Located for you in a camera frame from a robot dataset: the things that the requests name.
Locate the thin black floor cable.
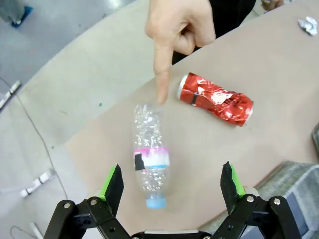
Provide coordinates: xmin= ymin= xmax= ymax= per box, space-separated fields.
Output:
xmin=0 ymin=76 xmax=68 ymax=201

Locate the crushed red drink can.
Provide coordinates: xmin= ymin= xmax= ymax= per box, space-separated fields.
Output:
xmin=176 ymin=72 xmax=255 ymax=127

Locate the person's right hand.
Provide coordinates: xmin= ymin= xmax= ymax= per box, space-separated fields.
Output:
xmin=144 ymin=0 xmax=217 ymax=105

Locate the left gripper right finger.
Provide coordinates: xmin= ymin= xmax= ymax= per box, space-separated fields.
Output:
xmin=211 ymin=161 xmax=304 ymax=239

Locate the crumpled white paper ball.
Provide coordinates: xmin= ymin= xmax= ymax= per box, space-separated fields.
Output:
xmin=298 ymin=16 xmax=319 ymax=36

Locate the white metal floor bar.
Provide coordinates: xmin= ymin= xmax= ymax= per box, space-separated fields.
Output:
xmin=0 ymin=80 xmax=21 ymax=108
xmin=21 ymin=168 xmax=55 ymax=198

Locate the person's left hand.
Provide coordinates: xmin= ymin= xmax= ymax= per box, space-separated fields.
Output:
xmin=261 ymin=0 xmax=285 ymax=11

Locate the clear bottle pink label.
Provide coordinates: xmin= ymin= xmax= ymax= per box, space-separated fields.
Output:
xmin=131 ymin=102 xmax=171 ymax=209

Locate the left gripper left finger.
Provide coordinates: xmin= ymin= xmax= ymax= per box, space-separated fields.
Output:
xmin=43 ymin=163 xmax=133 ymax=239

